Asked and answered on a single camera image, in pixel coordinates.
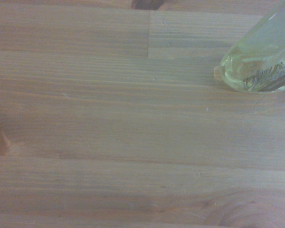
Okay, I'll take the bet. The clear plastic water bottle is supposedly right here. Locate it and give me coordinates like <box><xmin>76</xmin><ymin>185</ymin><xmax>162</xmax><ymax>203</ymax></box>
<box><xmin>213</xmin><ymin>0</ymin><xmax>285</xmax><ymax>94</ymax></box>

